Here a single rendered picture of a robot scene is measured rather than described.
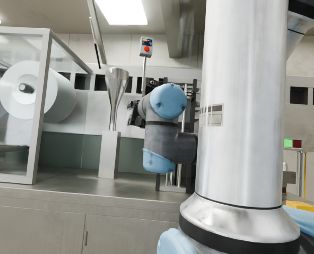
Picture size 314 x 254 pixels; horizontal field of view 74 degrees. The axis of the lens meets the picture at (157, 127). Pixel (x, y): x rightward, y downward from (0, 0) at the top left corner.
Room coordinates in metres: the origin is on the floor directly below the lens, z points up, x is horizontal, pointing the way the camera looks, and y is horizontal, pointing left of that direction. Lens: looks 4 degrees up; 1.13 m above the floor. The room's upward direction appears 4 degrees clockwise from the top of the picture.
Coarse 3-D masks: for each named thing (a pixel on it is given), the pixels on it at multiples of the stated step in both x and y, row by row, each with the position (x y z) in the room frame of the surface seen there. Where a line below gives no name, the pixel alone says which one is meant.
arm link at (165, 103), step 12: (168, 84) 0.43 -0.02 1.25; (156, 96) 0.42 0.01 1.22; (168, 96) 0.42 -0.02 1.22; (180, 96) 0.43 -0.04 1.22; (144, 108) 0.50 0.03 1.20; (156, 108) 0.43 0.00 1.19; (168, 108) 0.42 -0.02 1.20; (180, 108) 0.43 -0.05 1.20; (156, 120) 0.44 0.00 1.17; (168, 120) 0.45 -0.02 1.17
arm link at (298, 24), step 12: (300, 0) 0.27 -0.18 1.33; (312, 0) 0.27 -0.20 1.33; (288, 12) 0.29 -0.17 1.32; (300, 12) 0.28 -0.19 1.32; (312, 12) 0.28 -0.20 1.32; (288, 24) 0.30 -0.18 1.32; (300, 24) 0.30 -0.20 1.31; (312, 24) 0.30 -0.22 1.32; (288, 36) 0.31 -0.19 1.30; (300, 36) 0.31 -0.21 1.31; (288, 48) 0.32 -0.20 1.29
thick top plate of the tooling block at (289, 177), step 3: (285, 171) 1.05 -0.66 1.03; (288, 171) 1.05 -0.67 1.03; (291, 171) 1.06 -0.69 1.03; (285, 174) 1.05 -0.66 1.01; (288, 174) 1.05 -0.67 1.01; (291, 174) 1.05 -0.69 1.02; (294, 174) 1.05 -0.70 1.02; (285, 177) 1.05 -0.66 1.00; (288, 177) 1.05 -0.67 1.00; (291, 177) 1.05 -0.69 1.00; (294, 177) 1.05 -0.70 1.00; (282, 180) 1.05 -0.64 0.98; (285, 180) 1.05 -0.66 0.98; (288, 180) 1.05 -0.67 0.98; (291, 180) 1.05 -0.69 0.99; (294, 180) 1.05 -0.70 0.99; (291, 183) 1.05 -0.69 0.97; (294, 183) 1.05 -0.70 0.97
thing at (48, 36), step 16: (0, 32) 0.93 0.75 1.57; (16, 32) 0.93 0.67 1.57; (32, 32) 0.92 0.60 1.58; (48, 32) 0.92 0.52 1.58; (48, 48) 0.93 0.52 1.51; (64, 48) 1.06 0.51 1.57; (48, 64) 0.94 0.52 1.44; (80, 64) 1.28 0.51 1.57; (32, 128) 0.92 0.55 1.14; (32, 144) 0.92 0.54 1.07; (32, 160) 0.92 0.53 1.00; (0, 176) 0.93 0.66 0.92; (16, 176) 0.92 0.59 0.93; (32, 176) 0.92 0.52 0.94
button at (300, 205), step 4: (288, 204) 0.88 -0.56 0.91; (292, 204) 0.85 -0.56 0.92; (296, 204) 0.84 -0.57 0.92; (300, 204) 0.84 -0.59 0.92; (304, 204) 0.85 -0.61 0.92; (308, 204) 0.85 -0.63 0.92; (296, 208) 0.83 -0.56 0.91; (300, 208) 0.83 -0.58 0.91; (304, 208) 0.83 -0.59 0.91; (308, 208) 0.83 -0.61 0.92; (312, 208) 0.83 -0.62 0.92
